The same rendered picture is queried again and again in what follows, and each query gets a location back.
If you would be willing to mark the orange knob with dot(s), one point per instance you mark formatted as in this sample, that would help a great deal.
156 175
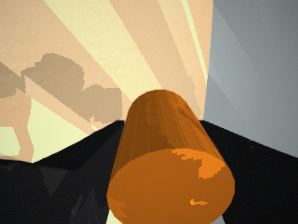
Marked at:
167 170

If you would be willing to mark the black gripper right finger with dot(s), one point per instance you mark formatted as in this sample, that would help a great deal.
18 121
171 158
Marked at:
266 180

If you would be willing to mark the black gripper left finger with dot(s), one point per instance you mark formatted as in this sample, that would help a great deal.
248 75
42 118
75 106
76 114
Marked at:
68 187

